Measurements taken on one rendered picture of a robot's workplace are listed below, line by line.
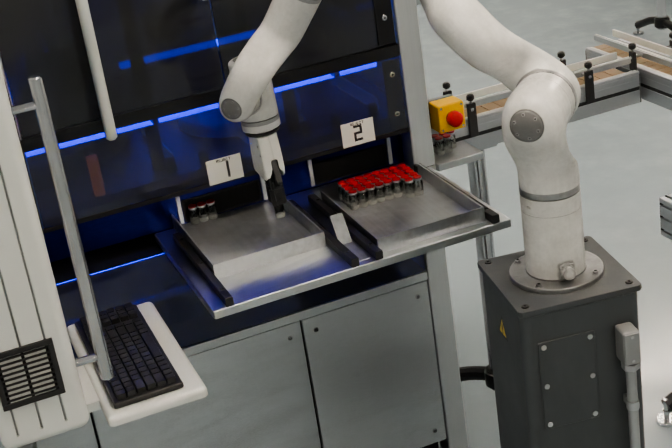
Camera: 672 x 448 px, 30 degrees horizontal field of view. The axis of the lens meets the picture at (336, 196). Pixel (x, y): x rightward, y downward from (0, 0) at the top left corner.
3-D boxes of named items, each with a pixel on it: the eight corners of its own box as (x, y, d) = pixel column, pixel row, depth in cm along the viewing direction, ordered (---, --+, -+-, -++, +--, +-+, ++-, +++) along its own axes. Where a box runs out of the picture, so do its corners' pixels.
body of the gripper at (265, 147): (238, 123, 273) (249, 170, 277) (251, 136, 264) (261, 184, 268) (271, 114, 275) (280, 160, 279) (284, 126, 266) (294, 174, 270)
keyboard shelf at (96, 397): (31, 346, 276) (28, 335, 275) (153, 309, 284) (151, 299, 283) (69, 444, 236) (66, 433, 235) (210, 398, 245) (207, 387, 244)
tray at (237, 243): (173, 227, 300) (170, 214, 298) (274, 198, 308) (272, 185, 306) (215, 279, 270) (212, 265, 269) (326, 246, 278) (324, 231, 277)
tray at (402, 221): (322, 204, 300) (320, 190, 299) (420, 176, 308) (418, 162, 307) (379, 253, 271) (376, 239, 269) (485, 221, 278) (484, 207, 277)
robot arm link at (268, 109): (267, 123, 262) (284, 107, 270) (254, 64, 257) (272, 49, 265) (231, 125, 266) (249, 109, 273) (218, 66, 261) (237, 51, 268)
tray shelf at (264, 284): (155, 240, 299) (153, 233, 298) (417, 164, 320) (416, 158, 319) (214, 319, 257) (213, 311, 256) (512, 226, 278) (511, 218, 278)
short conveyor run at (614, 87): (421, 168, 322) (414, 111, 316) (395, 152, 336) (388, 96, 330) (645, 103, 343) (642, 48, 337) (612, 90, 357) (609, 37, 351)
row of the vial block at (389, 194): (349, 208, 295) (346, 190, 293) (417, 188, 300) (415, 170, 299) (352, 211, 293) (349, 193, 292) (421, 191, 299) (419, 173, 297)
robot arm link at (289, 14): (300, 15, 241) (241, 135, 258) (330, -9, 255) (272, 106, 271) (261, -9, 242) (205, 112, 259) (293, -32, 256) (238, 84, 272)
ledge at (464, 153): (414, 156, 326) (414, 149, 325) (458, 143, 330) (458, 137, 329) (439, 171, 314) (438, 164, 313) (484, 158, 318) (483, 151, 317)
